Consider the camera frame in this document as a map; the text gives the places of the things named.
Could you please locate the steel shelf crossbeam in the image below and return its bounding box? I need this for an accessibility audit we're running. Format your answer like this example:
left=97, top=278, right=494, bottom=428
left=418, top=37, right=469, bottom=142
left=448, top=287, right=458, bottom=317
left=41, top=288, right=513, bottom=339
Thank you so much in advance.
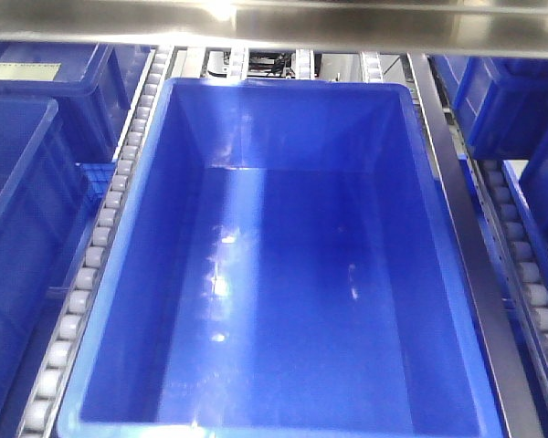
left=0, top=1, right=548, bottom=58

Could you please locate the large blue plastic bin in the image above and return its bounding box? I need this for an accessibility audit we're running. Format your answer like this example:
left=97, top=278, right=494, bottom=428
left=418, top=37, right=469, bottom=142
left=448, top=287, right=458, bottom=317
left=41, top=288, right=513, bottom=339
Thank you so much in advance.
left=57, top=78, right=503, bottom=437

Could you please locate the blue bin with label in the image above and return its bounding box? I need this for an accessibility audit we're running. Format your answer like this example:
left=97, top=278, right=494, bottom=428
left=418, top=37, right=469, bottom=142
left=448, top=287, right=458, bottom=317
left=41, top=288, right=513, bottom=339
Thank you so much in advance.
left=0, top=41, right=151, bottom=162

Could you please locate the white roller track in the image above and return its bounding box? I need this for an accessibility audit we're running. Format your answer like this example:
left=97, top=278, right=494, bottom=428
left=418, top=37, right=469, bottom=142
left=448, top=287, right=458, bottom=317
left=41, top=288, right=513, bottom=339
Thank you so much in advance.
left=477, top=159, right=548, bottom=438
left=16, top=46, right=178, bottom=437

